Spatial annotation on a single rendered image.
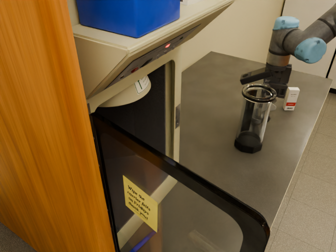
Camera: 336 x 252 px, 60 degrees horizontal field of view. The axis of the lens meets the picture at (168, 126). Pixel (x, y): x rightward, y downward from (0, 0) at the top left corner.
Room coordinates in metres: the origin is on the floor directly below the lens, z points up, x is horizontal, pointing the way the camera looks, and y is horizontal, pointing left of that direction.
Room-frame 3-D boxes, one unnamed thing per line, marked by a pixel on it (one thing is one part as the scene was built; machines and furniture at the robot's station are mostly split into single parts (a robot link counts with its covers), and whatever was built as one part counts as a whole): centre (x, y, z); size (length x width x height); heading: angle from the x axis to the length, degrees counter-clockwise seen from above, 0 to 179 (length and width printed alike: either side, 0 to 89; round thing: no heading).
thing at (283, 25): (0.95, -0.38, 1.31); 0.09 x 0.08 x 0.11; 18
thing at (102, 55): (0.48, 0.01, 1.46); 0.32 x 0.12 x 0.10; 147
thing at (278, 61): (0.95, -0.38, 1.23); 0.08 x 0.08 x 0.05
